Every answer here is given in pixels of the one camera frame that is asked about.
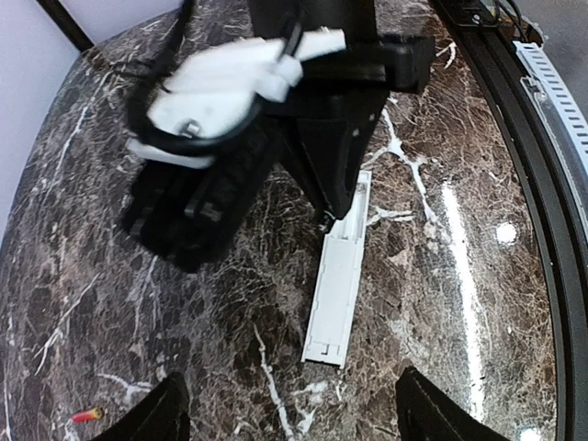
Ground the red battery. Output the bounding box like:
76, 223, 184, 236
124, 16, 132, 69
71, 407, 105, 423

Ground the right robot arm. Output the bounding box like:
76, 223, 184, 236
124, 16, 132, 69
248, 1, 435, 227

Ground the white battery cover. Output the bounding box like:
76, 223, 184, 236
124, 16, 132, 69
301, 171, 371, 368

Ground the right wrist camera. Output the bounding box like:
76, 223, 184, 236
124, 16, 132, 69
121, 125, 287, 273

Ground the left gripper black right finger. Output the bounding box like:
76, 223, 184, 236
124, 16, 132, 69
395, 367, 507, 441

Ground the left black frame post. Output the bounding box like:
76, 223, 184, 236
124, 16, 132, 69
37, 0, 95, 52

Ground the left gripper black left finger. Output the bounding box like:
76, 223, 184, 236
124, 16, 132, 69
92, 372, 190, 441

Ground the grey slotted cable duct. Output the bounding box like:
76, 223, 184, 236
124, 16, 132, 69
512, 40, 588, 169

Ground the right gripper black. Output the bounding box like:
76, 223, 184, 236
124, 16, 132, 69
256, 34, 435, 220

